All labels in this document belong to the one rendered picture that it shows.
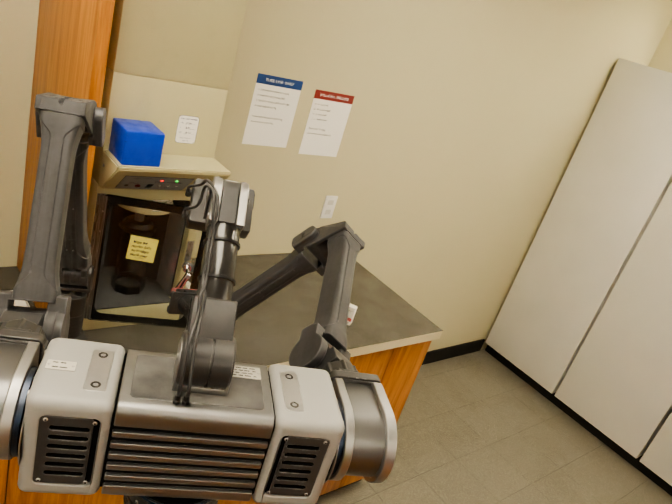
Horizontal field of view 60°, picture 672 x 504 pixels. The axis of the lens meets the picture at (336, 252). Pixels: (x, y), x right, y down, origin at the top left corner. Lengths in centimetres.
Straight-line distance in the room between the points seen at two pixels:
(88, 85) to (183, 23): 30
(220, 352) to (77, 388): 17
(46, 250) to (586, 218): 349
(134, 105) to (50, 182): 64
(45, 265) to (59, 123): 23
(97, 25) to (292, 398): 96
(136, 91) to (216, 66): 23
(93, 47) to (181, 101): 30
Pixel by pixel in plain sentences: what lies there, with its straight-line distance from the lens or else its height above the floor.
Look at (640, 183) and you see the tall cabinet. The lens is 393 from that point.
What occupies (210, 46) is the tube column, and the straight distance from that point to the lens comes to 167.
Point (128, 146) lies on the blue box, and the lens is 154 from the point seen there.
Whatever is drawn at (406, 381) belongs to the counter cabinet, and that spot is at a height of 67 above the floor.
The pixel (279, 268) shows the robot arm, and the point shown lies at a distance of 140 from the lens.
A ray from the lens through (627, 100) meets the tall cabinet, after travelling 402.
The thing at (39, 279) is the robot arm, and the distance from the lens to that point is 101.
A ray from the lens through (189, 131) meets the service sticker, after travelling 171.
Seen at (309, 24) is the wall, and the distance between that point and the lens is 234.
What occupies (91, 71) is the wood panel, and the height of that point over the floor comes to 172.
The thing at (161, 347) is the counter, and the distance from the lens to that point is 187.
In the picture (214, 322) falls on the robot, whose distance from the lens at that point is 78.
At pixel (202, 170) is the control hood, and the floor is 151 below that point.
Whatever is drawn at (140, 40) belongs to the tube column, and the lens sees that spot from 159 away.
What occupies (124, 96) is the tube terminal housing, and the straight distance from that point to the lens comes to 161.
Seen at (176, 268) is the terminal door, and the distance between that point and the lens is 177.
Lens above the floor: 203
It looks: 23 degrees down
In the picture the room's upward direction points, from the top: 18 degrees clockwise
